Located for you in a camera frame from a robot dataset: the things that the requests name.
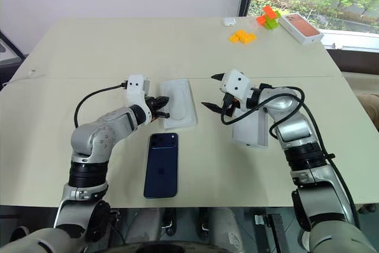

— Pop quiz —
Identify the silver robot leg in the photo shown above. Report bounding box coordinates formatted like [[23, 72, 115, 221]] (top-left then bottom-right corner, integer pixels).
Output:
[[207, 207, 247, 248]]

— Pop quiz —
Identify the dark blue smartphone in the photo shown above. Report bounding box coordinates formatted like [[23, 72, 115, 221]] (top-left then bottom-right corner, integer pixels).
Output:
[[143, 132, 179, 200]]

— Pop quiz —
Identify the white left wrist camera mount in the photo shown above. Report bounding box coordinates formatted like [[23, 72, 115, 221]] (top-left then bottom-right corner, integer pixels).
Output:
[[126, 73, 152, 125]]

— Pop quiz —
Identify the orange toy brick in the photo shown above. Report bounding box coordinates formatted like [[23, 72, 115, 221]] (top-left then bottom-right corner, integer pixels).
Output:
[[255, 5, 277, 26]]

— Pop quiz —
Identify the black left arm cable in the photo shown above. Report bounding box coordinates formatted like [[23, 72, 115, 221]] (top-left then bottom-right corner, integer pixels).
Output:
[[73, 82, 129, 130]]

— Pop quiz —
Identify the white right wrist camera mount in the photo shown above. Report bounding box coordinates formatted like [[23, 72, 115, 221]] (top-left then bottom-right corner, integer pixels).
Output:
[[219, 69, 254, 109]]

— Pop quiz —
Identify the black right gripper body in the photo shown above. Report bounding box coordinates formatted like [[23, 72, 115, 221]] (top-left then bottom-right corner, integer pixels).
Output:
[[221, 95, 240, 118]]

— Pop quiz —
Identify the white phone box base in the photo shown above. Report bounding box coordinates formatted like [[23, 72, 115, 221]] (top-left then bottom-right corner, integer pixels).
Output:
[[159, 78, 199, 130]]

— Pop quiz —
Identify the black metal stand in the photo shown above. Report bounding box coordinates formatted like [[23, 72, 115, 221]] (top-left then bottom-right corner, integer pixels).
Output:
[[253, 213, 290, 253]]

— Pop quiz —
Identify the white phone box lid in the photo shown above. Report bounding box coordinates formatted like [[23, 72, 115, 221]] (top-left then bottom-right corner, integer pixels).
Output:
[[230, 107, 271, 149]]

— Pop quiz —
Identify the green toy brick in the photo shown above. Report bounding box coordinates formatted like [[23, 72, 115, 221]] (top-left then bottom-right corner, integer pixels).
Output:
[[264, 9, 283, 30]]

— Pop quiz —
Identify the yellow toy brick cluster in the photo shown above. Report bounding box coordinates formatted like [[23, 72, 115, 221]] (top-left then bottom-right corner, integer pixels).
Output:
[[228, 28, 258, 46]]

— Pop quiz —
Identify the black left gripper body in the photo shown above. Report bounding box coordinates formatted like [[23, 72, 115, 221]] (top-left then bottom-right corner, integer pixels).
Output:
[[145, 95, 161, 122]]

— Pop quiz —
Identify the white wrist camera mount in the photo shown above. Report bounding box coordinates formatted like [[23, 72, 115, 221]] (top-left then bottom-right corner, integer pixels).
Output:
[[126, 73, 152, 125], [219, 69, 254, 109]]

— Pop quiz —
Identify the phone retail box orange print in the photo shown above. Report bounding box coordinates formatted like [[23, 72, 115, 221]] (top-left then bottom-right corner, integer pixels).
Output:
[[278, 13, 325, 46]]

